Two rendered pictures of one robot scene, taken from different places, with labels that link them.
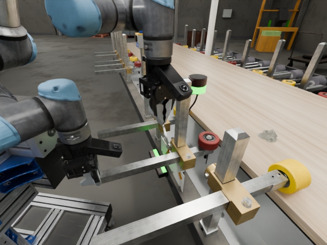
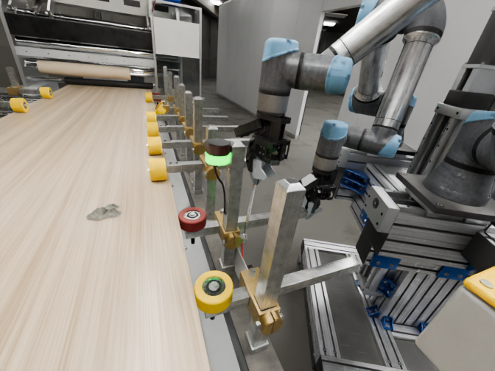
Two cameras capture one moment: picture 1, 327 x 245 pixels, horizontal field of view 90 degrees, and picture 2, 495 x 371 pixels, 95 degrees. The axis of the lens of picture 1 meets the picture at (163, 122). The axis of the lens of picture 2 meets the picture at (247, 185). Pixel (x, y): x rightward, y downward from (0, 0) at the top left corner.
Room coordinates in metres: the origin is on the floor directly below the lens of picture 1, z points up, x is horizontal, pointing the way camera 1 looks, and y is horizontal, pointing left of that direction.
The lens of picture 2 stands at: (1.04, -0.07, 1.32)
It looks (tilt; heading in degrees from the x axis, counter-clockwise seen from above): 29 degrees down; 175
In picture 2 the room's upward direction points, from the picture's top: 7 degrees clockwise
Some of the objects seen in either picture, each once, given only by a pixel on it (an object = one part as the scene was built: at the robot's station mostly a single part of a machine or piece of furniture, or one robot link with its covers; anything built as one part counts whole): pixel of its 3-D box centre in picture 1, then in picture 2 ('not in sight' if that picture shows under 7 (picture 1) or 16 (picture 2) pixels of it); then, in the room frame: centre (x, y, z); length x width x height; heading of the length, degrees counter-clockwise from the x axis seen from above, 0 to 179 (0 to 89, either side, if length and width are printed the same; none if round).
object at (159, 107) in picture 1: (154, 112); (267, 171); (0.46, 0.03, 1.04); 0.06 x 0.03 x 0.09; 40
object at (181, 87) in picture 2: not in sight; (183, 124); (-0.44, -0.40, 0.91); 0.04 x 0.04 x 0.48; 20
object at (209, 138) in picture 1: (207, 147); (192, 228); (0.50, -0.18, 0.85); 0.08 x 0.08 x 0.11
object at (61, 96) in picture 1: (63, 105); (331, 139); (0.35, 0.24, 1.12); 0.09 x 0.08 x 0.11; 144
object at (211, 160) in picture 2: (196, 87); (217, 156); (0.52, -0.11, 1.10); 0.06 x 0.06 x 0.02
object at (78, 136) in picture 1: (74, 131); (324, 161); (0.35, 0.23, 1.05); 0.08 x 0.08 x 0.05
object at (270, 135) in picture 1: (269, 133); (104, 209); (0.51, -0.42, 0.91); 0.09 x 0.07 x 0.02; 120
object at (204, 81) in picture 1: (197, 79); (218, 146); (0.52, -0.11, 1.13); 0.06 x 0.06 x 0.02
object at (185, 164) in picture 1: (182, 151); (226, 229); (0.48, -0.08, 0.84); 0.14 x 0.06 x 0.05; 20
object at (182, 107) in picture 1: (180, 138); (230, 219); (0.50, -0.07, 0.90); 0.04 x 0.04 x 0.48; 20
